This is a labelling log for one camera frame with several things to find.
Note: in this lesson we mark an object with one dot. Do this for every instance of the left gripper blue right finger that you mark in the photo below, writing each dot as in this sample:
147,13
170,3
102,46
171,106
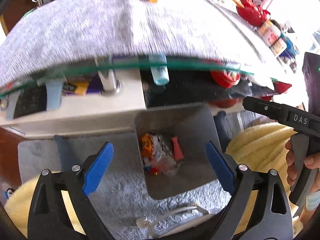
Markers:
271,214

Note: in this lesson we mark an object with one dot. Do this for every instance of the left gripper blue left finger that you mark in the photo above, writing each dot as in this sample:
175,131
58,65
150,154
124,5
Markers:
48,217

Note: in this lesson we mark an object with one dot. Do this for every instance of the orange paper wrapper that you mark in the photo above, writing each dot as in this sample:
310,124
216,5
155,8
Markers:
146,145

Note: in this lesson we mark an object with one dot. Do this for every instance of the blue white paper packaging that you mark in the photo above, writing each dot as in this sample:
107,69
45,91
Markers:
162,160

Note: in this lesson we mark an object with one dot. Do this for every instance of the dark grey trash bin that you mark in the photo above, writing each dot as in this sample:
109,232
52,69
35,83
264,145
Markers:
195,127

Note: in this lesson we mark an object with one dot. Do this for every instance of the person's right hand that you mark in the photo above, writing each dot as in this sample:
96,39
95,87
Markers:
311,162

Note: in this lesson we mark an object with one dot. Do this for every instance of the yellow fluffy cushion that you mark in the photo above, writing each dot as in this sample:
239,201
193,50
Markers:
262,148

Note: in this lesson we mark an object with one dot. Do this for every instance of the grey fluffy rug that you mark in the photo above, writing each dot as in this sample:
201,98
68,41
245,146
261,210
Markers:
122,196

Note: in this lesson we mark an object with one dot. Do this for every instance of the red plastic basket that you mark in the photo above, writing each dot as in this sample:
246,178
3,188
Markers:
253,14

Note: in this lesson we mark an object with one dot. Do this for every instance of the glass coffee table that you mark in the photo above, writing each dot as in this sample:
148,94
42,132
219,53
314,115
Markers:
104,94

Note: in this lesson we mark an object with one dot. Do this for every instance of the orange stick in basket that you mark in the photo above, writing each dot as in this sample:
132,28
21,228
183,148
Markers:
238,3

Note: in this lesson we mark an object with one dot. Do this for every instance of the grey woven table mat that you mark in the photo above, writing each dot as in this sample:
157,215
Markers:
66,32

